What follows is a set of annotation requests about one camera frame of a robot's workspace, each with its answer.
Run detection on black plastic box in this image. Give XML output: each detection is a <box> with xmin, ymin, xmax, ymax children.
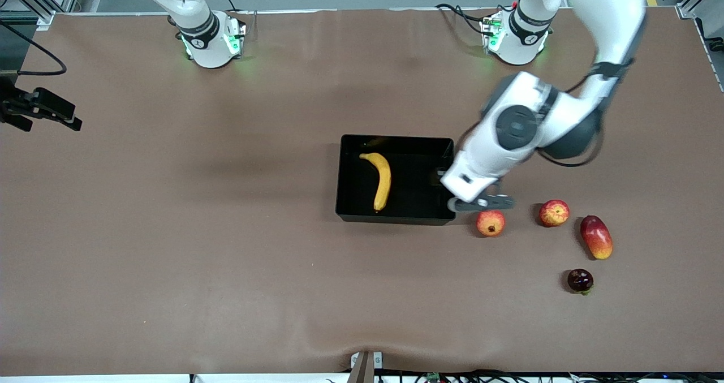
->
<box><xmin>335</xmin><ymin>134</ymin><xmax>456</xmax><ymax>226</ymax></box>

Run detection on yellow banana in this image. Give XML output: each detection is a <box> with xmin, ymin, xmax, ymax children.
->
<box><xmin>359</xmin><ymin>152</ymin><xmax>392</xmax><ymax>213</ymax></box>

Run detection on red yellow apple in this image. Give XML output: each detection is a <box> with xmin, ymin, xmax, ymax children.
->
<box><xmin>538</xmin><ymin>199</ymin><xmax>571</xmax><ymax>228</ymax></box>

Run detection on red orange pomegranate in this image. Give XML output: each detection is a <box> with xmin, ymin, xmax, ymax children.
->
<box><xmin>476</xmin><ymin>209</ymin><xmax>506</xmax><ymax>238</ymax></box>

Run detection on red yellow mango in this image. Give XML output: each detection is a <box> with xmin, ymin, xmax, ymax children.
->
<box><xmin>580</xmin><ymin>215</ymin><xmax>614</xmax><ymax>260</ymax></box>

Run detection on dark purple mangosteen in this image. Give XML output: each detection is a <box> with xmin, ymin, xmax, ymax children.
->
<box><xmin>567</xmin><ymin>268</ymin><xmax>594</xmax><ymax>296</ymax></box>

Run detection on brown table cover sheet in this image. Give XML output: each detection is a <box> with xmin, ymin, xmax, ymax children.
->
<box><xmin>0</xmin><ymin>7</ymin><xmax>724</xmax><ymax>375</ymax></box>

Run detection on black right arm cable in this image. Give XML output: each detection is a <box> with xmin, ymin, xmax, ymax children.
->
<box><xmin>0</xmin><ymin>21</ymin><xmax>68</xmax><ymax>77</ymax></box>

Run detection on black base cables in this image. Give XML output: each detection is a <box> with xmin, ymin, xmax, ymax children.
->
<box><xmin>434</xmin><ymin>3</ymin><xmax>487</xmax><ymax>36</ymax></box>

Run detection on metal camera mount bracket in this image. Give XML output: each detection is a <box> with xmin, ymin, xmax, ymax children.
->
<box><xmin>350</xmin><ymin>351</ymin><xmax>383</xmax><ymax>383</ymax></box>

